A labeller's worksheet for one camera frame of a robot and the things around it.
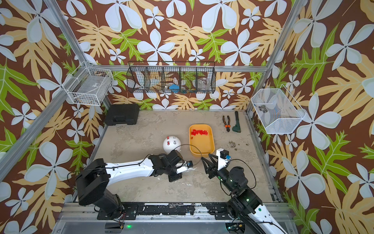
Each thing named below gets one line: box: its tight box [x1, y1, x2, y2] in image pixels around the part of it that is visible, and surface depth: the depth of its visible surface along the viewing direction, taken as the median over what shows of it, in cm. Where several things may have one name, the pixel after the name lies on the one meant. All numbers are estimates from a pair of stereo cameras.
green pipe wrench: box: [232, 110, 242, 133], surface depth 111 cm
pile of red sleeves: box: [190, 129, 208, 137], surface depth 107 cm
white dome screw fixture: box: [162, 135, 182, 155], surface depth 91 cm
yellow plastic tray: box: [188, 124, 215, 155], surface depth 106 cm
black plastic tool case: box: [104, 103, 140, 126], surface depth 117 cm
